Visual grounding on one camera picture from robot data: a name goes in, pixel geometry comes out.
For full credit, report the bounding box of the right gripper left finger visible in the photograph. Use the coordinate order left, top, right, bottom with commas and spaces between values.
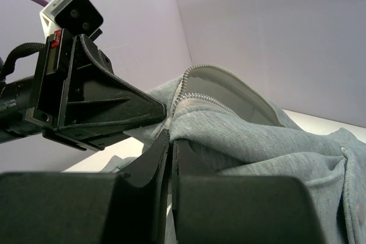
1, 130, 170, 243

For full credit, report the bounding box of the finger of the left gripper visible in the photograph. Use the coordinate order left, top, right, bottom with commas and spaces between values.
58, 118, 163, 143
61, 35, 166, 126

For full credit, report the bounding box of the grey zip-up jacket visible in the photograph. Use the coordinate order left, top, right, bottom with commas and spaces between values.
102, 62, 366, 244

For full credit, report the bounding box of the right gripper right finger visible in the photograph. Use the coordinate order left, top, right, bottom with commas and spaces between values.
172, 139, 325, 243

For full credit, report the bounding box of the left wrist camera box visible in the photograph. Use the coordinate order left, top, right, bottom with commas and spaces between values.
39, 0, 104, 41

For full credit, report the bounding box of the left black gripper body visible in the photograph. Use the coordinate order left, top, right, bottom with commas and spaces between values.
25, 29, 112, 151

